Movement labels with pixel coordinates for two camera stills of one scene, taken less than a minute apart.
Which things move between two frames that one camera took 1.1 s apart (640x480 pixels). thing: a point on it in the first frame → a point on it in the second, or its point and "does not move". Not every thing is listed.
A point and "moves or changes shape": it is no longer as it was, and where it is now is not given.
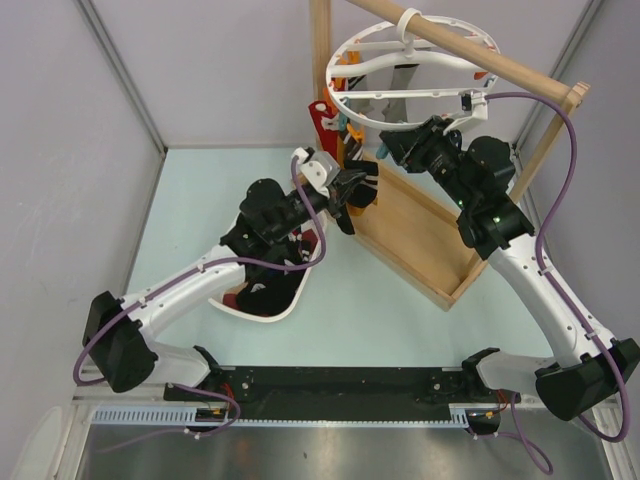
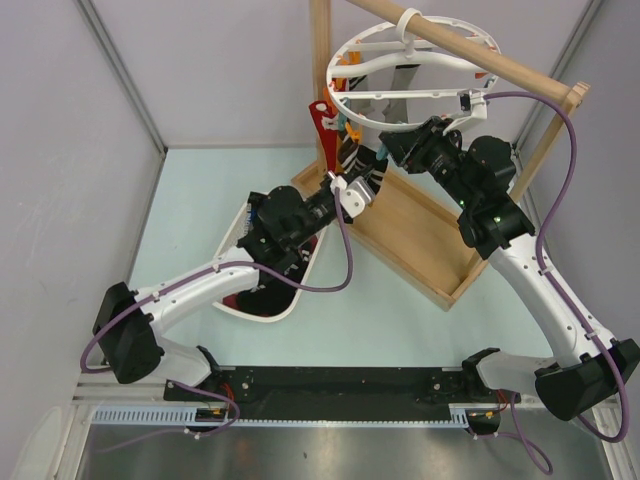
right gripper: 411,146 does not move
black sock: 366,192 moves or changes shape
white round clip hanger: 389,75 does not move
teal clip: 382,151 does not move
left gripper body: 334,200 → 348,180
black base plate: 357,388 does not move
